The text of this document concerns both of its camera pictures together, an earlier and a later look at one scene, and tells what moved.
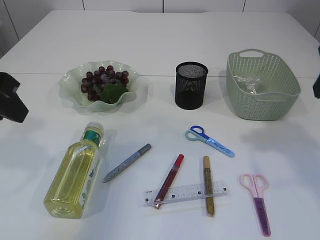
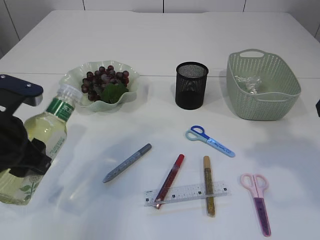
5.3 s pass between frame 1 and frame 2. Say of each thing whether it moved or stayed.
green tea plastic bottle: moved
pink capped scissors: stayed
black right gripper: moved
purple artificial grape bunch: stayed
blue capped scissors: stayed
